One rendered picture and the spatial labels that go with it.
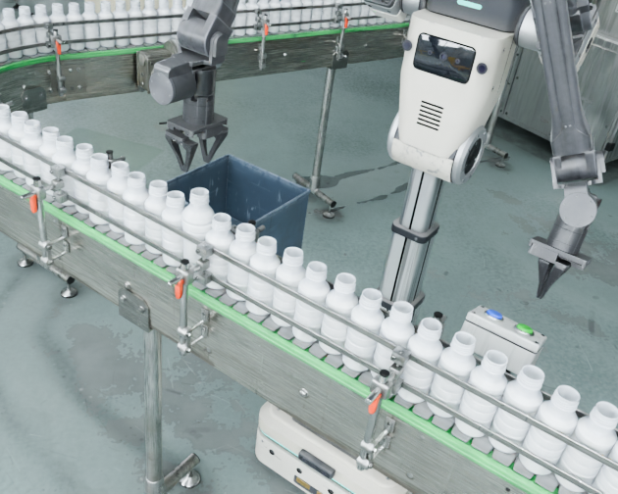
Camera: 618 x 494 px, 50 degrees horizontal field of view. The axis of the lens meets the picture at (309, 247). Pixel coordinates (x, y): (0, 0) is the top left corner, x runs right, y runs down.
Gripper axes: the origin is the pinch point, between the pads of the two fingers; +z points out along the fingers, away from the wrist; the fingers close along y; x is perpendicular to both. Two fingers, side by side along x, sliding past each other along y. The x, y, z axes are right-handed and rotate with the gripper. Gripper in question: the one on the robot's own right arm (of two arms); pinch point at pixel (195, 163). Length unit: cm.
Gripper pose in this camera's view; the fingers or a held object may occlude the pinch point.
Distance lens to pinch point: 132.2
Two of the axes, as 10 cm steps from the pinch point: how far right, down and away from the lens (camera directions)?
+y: -5.7, 3.8, -7.3
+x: 8.1, 4.1, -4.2
